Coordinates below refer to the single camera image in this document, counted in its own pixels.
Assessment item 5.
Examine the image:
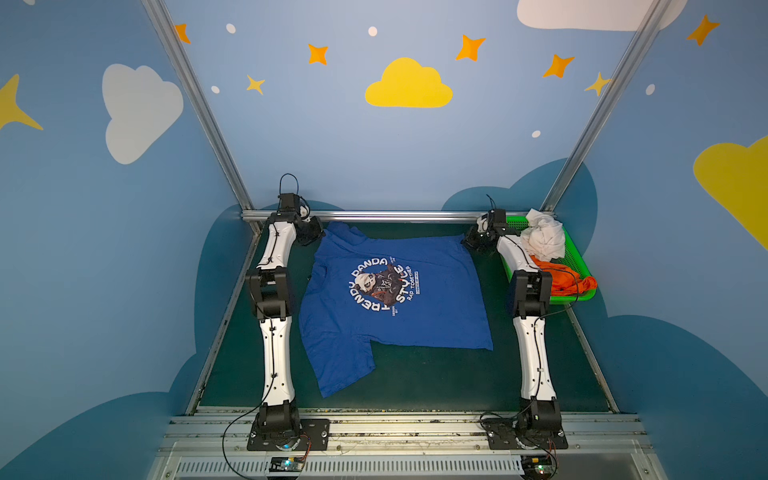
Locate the left aluminium frame post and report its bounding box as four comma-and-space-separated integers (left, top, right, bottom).
141, 0, 253, 213

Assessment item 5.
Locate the aluminium frame post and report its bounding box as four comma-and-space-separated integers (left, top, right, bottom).
540, 0, 673, 213
141, 0, 253, 213

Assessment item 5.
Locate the white t-shirt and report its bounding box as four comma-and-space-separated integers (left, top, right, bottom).
520, 209, 566, 262

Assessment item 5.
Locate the rear aluminium frame bar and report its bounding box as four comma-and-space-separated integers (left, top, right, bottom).
242, 209, 556, 224

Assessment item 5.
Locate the left controller board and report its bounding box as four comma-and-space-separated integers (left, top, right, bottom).
269, 457, 305, 474

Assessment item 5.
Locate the controller board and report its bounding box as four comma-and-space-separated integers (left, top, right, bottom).
521, 456, 557, 480
269, 457, 305, 474

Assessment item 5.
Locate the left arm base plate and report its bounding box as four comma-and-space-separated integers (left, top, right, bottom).
246, 418, 331, 452

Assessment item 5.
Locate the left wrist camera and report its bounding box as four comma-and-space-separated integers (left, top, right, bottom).
277, 193, 302, 215

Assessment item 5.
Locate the orange t-shirt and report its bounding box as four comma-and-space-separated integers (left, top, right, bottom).
532, 256, 598, 297

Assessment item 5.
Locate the right controller board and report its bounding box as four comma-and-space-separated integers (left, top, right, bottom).
521, 456, 557, 480

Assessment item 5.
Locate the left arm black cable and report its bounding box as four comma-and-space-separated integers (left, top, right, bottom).
220, 404, 265, 480

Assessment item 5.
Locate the blue panda print t-shirt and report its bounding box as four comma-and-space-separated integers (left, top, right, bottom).
299, 222, 493, 397

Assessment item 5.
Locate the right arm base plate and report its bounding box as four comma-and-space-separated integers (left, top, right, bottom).
479, 417, 569, 450

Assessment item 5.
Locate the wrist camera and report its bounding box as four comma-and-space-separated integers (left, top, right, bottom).
476, 208, 508, 236
277, 193, 302, 215

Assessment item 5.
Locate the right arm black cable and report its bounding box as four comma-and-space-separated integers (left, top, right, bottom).
542, 263, 581, 322

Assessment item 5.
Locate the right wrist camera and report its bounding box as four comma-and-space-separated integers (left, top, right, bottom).
476, 208, 508, 236

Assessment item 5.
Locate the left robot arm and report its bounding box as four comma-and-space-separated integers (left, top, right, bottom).
245, 213, 323, 438

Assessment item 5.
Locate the right aluminium frame post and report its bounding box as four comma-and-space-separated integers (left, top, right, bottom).
540, 0, 673, 213

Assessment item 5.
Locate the green plastic basket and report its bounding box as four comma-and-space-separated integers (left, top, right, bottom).
507, 214, 597, 305

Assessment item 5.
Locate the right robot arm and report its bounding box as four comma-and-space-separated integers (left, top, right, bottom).
464, 214, 562, 438

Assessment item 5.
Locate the aluminium mounting rail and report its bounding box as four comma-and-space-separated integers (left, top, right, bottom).
148, 407, 667, 479

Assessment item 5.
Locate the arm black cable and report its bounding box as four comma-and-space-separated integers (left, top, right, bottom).
542, 263, 581, 322
220, 404, 265, 480

